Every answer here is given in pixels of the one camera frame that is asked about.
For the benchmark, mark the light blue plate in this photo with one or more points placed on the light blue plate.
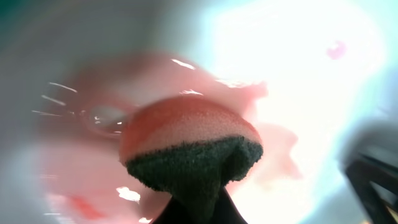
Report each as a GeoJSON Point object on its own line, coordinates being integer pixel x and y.
{"type": "Point", "coordinates": [308, 74]}

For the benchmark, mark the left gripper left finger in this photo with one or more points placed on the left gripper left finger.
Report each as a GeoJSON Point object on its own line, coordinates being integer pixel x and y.
{"type": "Point", "coordinates": [173, 213]}

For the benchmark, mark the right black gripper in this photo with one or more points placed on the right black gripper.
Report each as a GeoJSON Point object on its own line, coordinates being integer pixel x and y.
{"type": "Point", "coordinates": [366, 175]}

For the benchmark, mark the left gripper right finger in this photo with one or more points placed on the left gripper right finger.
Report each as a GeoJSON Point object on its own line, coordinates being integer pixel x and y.
{"type": "Point", "coordinates": [227, 213]}

